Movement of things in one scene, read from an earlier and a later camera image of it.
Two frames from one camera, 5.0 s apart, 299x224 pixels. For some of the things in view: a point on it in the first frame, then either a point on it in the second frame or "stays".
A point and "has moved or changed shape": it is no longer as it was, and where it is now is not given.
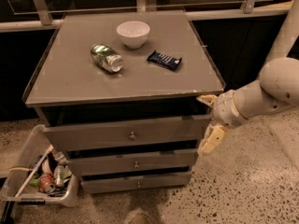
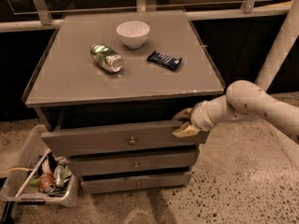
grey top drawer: x=129 y=133 has moved or changed shape
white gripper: x=224 y=110 -> x=198 y=117
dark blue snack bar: x=164 y=60 stays
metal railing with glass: x=26 y=7 stays
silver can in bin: x=59 y=175 stays
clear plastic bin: x=42 y=175 stays
